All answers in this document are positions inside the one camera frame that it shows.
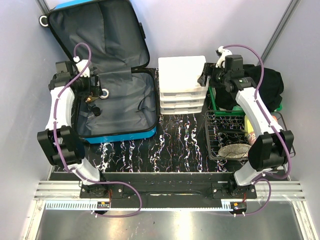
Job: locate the white plastic drawer unit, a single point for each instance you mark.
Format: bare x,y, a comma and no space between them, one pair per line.
180,93

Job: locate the pink patterned cup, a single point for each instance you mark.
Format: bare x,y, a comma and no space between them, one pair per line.
251,138

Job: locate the green plastic tray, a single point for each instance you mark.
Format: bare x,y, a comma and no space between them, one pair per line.
220,98

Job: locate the speckled grey plate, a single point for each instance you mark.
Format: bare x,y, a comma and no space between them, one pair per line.
234,151

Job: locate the small dark bottle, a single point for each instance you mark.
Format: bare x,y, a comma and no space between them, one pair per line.
90,101

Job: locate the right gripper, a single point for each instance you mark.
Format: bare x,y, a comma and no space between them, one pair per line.
210,69

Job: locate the large black garment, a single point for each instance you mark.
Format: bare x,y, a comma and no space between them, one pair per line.
271,88

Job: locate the blue fish-print suitcase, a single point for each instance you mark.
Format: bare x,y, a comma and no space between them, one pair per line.
109,32

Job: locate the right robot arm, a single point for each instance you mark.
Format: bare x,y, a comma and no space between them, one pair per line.
273,144

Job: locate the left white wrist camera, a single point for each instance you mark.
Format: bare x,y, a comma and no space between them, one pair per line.
82,66

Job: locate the black wire basket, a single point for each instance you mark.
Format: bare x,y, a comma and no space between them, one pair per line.
221,131

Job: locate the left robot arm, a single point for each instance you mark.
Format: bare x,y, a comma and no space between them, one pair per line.
59,141

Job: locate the yellow faceted cup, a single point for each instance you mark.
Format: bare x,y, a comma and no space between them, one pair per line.
248,128

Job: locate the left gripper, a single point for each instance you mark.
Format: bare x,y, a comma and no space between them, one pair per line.
92,91

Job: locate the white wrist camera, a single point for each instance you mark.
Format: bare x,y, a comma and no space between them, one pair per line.
82,66
222,53

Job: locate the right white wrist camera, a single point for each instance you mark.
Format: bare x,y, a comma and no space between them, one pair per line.
222,53

